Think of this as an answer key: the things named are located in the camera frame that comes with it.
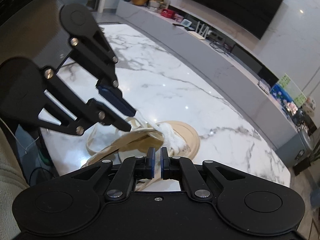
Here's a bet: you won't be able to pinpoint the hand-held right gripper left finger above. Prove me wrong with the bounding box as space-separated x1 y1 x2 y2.
72 147 156 201

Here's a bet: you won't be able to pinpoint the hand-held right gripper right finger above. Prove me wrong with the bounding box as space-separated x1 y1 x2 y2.
160 147 247 201

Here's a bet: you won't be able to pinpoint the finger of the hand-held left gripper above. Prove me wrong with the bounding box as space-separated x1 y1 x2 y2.
69 29 137 117
37 67 132 136

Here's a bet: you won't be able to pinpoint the white shoelace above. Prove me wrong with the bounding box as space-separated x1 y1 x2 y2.
125 116 190 160

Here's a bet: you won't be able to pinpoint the cream canvas shoe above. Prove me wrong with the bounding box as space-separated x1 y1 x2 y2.
80 119 201 193

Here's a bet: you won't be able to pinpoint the person's beige clothing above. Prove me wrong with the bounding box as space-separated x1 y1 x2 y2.
0 125 30 230

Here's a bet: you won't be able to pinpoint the grey television console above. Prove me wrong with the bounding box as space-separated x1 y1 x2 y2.
116 0 304 153

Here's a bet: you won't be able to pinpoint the white router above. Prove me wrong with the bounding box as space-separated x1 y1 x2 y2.
195 21 210 39

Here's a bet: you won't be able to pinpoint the small photo cards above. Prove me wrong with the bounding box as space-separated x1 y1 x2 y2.
285 101 299 115

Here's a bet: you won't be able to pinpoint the blue and green painting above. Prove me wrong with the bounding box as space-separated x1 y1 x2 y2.
269 73 307 113

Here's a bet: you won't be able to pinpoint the grey trash bin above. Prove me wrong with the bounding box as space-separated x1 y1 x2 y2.
292 131 317 175

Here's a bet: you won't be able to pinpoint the black and white figurines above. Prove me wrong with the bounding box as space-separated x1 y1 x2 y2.
297 112 316 133

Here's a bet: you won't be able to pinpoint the black television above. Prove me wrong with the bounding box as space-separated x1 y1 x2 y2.
176 0 288 40

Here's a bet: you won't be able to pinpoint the tangle of cables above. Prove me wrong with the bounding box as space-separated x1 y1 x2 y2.
210 40 235 53

